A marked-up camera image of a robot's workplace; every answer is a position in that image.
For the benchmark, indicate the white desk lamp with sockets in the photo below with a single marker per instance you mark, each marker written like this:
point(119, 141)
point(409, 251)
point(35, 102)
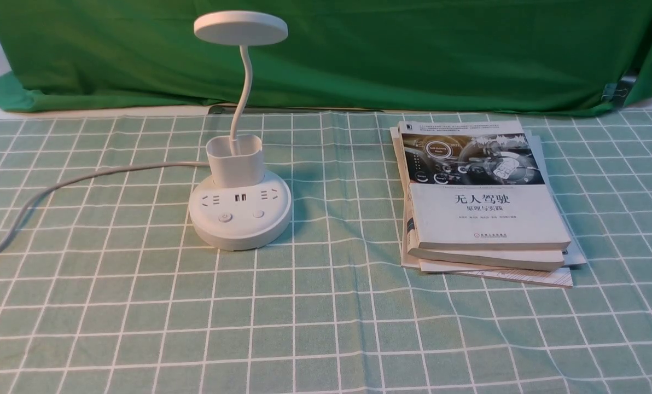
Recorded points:
point(240, 205)

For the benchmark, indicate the green checkered tablecloth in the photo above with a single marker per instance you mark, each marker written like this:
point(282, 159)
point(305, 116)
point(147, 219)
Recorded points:
point(109, 289)

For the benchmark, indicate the top book autonomous driving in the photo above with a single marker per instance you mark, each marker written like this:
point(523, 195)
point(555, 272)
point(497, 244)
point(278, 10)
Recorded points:
point(479, 191)

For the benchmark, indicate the green backdrop cloth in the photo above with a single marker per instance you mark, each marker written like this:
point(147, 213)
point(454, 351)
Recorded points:
point(536, 57)

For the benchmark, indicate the bottom thin book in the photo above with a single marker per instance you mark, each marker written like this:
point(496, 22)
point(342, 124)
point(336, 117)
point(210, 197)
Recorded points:
point(476, 264)

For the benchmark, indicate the metal binder clip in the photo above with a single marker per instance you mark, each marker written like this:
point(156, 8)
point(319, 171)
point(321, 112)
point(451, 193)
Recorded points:
point(616, 93)

